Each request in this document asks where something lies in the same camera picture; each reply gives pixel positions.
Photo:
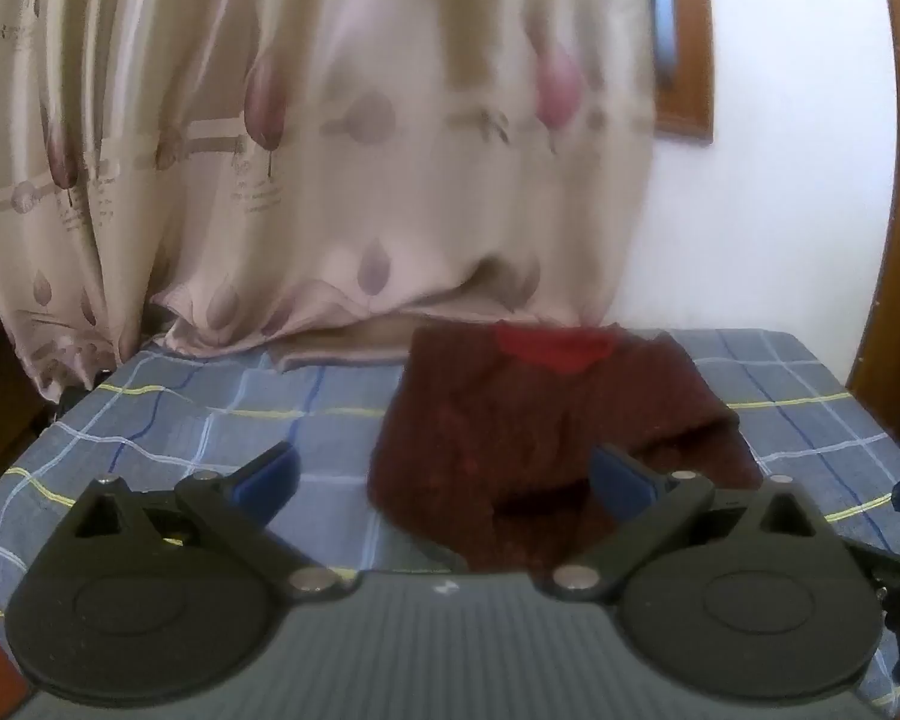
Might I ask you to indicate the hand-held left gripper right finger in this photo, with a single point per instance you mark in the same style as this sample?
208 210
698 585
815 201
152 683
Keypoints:
622 484

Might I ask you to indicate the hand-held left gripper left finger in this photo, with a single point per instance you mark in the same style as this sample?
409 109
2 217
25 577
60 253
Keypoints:
270 476

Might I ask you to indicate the dark red knit sweater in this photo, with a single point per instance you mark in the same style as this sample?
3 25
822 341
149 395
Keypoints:
495 420

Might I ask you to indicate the blue plaid blanket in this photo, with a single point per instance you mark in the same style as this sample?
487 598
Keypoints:
195 405

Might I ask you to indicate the beige leaf print curtain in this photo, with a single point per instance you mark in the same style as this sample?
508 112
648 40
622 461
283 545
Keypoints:
345 165

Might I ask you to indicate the wooden window frame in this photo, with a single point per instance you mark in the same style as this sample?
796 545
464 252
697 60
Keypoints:
690 52

